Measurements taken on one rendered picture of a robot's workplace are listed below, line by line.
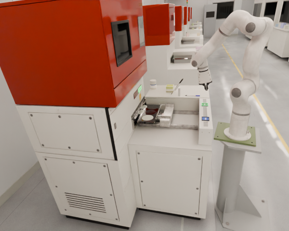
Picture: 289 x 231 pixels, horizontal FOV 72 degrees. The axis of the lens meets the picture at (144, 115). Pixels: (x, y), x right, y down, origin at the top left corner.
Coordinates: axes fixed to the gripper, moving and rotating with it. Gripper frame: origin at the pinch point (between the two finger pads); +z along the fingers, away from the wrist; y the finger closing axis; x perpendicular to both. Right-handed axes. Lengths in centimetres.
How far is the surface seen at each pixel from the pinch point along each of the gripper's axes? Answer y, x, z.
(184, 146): -20, -43, 26
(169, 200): -44, -46, 79
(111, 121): -57, -66, -13
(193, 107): -14.9, 15.1, 23.4
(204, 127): -4.2, -38.5, 15.0
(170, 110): -35.1, 3.4, 16.6
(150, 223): -66, -54, 100
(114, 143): -60, -66, 2
